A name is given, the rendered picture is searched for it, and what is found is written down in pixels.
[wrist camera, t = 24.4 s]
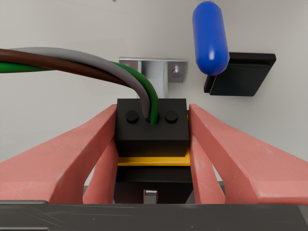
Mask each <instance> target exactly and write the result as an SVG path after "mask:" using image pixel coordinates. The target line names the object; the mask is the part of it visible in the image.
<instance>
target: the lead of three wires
mask: <svg viewBox="0 0 308 231"><path fill-rule="evenodd" d="M55 70H58V71H62V72H68V73H72V74H77V75H81V76H85V77H90V78H94V79H98V80H103V81H107V82H111V83H116V84H119V85H122V86H126V87H129V88H131V89H134V90H135V92H136V93H137V94H138V95H139V97H140V99H141V102H142V110H143V115H144V117H145V118H149V117H150V120H151V121H150V124H151V125H156V123H157V120H158V118H159V116H160V114H159V99H158V96H157V93H156V91H155V89H154V87H153V85H152V84H151V83H150V81H149V80H148V79H147V78H146V77H145V76H144V75H143V74H141V73H140V72H138V71H136V70H134V69H133V68H130V67H128V66H126V65H123V64H120V63H117V62H112V61H108V60H105V59H103V58H101V57H98V56H95V55H92V54H88V53H84V52H81V51H76V50H71V49H63V48H52V47H24V48H13V49H0V73H22V72H42V71H55Z"/></svg>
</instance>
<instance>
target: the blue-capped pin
mask: <svg viewBox="0 0 308 231"><path fill-rule="evenodd" d="M192 27H193V37H194V48H195V58H196V63H197V66H198V68H199V69H200V71H201V72H202V73H204V74H206V75H211V76H216V75H218V74H220V73H222V72H223V71H224V70H225V69H226V67H227V65H228V62H229V59H230V56H229V50H228V45H227V40H226V33H225V27H224V21H223V16H222V12H221V9H220V8H219V7H218V6H217V5H216V4H215V1H214V0H196V8H195V10H194V12H193V15H192Z"/></svg>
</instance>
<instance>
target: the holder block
mask: <svg viewBox="0 0 308 231"><path fill-rule="evenodd" d="M144 190H157V194H156V204H185V203H186V201H187V200H188V198H189V196H190V194H191V193H192V191H193V180H192V173H191V167H190V166H118V167H117V174H116V181H115V190H114V197H113V199H114V202H115V204H143V191H144Z"/></svg>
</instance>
